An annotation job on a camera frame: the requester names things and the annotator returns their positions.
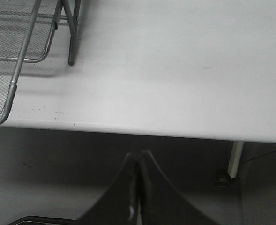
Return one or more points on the silver mesh tray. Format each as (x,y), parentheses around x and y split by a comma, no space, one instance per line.
(9,70)
(42,32)

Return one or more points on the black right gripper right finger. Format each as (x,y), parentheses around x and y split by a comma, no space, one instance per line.
(160,202)

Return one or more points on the white table leg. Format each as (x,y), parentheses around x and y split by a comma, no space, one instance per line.
(235,157)

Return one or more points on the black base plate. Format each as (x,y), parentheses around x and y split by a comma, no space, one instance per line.
(38,220)

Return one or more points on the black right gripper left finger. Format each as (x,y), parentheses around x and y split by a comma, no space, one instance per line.
(119,204)

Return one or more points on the transparent adhesive tape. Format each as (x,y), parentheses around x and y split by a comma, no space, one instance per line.
(77,67)

